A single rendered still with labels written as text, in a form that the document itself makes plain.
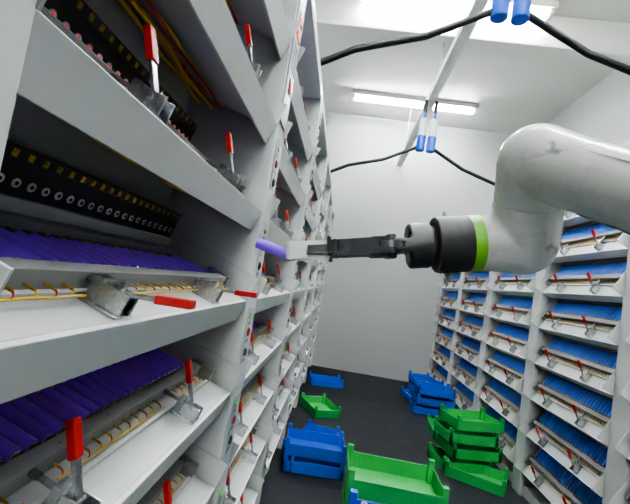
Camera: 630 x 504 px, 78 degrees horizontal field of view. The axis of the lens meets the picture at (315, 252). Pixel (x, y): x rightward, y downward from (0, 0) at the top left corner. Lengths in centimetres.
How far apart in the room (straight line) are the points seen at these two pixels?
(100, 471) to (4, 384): 24
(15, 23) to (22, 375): 21
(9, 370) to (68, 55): 20
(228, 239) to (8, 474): 53
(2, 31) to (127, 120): 12
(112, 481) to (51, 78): 40
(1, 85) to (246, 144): 65
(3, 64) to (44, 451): 35
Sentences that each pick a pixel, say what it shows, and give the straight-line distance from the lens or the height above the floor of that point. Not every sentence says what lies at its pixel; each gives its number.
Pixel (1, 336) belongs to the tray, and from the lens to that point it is 30.
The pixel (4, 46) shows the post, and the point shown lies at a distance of 27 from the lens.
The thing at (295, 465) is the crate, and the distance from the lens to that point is 217.
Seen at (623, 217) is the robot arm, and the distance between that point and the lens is 55.
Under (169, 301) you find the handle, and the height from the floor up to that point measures 91.
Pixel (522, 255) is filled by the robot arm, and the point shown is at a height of 104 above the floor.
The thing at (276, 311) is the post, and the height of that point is 80.
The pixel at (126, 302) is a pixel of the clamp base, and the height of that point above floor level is 90.
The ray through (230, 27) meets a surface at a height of 125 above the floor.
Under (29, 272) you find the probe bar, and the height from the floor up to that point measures 92.
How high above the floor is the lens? 95
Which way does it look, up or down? 4 degrees up
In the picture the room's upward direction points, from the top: 9 degrees clockwise
